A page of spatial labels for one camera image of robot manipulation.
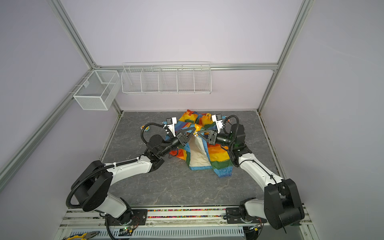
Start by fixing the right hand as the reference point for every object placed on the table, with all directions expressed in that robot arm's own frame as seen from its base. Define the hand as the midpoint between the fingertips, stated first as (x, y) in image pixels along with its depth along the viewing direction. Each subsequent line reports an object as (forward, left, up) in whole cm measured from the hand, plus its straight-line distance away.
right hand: (197, 134), depth 72 cm
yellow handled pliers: (-39, +53, -26) cm, 71 cm away
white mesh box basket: (+38, +67, -1) cm, 77 cm away
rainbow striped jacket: (+4, 0, -26) cm, 26 cm away
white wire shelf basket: (+45, +22, +3) cm, 50 cm away
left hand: (0, 0, +2) cm, 2 cm away
